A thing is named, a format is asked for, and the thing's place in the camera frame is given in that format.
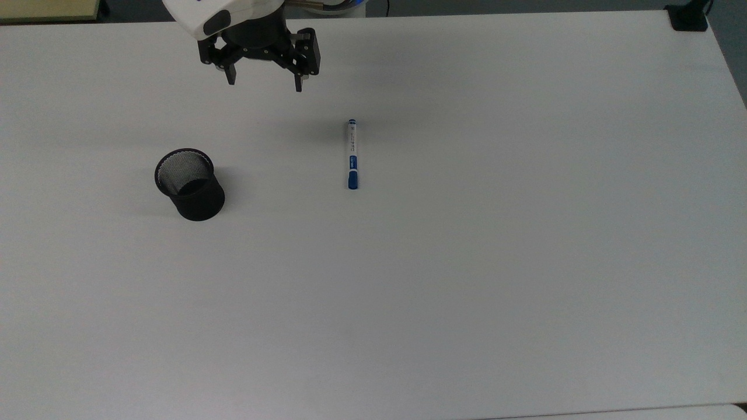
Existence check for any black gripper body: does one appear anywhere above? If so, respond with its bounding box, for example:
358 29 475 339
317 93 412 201
218 16 294 64

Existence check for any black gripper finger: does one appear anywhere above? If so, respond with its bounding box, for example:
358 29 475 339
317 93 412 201
288 27 321 93
198 36 238 86

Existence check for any blue and white marker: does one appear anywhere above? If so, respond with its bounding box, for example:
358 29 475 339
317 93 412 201
347 118 359 190

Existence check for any black mesh pen cup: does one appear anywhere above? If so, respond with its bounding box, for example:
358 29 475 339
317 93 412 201
154 148 226 222

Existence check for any yellowish wooden board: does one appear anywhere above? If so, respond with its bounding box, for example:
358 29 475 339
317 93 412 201
0 0 100 23

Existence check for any black camera pole with clamp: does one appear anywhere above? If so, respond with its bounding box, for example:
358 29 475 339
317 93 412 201
666 0 714 32

